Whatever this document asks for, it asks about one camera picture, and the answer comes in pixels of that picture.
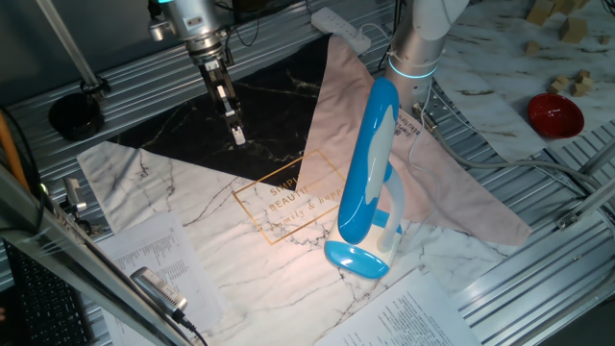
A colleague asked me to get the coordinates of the black keyboard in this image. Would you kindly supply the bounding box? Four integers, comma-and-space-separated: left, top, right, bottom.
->
1, 238, 96, 346

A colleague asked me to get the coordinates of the aluminium profile rail with bracket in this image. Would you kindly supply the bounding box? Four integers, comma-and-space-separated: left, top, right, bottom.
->
553, 137, 615, 232

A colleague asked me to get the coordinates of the silver depth camera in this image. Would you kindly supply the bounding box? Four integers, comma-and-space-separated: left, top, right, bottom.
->
129, 265, 189, 319

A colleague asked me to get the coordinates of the black wrist cable bundle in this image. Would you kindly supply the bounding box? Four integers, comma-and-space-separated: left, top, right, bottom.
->
224, 0, 261, 50

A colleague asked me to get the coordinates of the white power strip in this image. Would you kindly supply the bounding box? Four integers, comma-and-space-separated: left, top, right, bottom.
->
309, 6, 373, 56

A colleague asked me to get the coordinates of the paper sheet with text lines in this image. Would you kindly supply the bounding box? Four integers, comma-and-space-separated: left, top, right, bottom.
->
313, 268, 484, 346

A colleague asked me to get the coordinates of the large wooden block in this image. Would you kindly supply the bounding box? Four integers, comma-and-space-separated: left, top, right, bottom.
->
557, 16, 589, 45
525, 0, 556, 27
552, 0, 590, 16

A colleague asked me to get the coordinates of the black base cable bundle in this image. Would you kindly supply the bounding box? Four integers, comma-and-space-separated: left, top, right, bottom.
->
379, 0, 406, 73

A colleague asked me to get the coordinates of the camera stand black round base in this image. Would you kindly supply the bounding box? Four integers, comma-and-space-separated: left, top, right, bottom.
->
35, 0, 107, 142

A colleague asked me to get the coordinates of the thick grey robot cable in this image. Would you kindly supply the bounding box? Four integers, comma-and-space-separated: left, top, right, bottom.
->
411, 101, 615, 194

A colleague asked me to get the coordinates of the red bowl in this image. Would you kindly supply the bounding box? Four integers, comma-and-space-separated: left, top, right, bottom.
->
527, 92, 586, 140

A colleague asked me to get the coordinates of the marble pink black tablecloth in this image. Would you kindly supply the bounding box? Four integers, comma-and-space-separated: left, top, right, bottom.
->
76, 33, 534, 346

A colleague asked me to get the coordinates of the white marble mat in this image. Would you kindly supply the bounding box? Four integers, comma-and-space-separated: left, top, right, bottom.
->
429, 0, 615, 164

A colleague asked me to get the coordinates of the paper sheet with printed table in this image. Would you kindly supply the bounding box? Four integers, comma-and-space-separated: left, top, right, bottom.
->
95, 210, 228, 346

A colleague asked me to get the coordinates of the orange rod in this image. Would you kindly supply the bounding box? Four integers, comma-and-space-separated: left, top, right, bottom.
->
0, 111, 32, 191

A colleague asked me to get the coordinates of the blue and white desk lamp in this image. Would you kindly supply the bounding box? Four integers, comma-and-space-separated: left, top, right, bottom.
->
322, 76, 406, 282

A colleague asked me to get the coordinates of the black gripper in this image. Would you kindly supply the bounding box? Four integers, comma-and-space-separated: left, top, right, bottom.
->
196, 56, 248, 147

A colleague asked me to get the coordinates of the aluminium frame bar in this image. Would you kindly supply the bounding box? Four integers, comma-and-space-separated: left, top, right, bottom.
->
0, 160, 194, 346

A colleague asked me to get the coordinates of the small silver clamp bracket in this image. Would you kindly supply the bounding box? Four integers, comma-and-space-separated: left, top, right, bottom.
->
61, 176, 90, 215

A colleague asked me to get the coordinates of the black camera cable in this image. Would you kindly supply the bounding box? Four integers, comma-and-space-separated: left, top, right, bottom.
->
171, 309, 210, 346

